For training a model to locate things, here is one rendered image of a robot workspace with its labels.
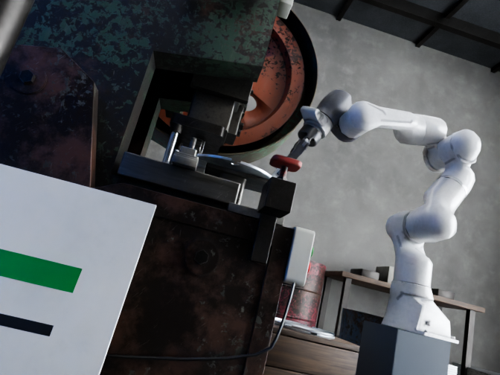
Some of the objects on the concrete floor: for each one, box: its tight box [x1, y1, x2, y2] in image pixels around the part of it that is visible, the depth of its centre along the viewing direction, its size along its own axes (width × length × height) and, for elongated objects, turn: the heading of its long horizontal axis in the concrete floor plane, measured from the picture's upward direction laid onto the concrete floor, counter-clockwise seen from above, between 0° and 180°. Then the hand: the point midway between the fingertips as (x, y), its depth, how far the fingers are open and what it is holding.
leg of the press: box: [0, 45, 294, 375], centre depth 85 cm, size 92×12×90 cm, turn 142°
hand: (277, 175), depth 124 cm, fingers closed
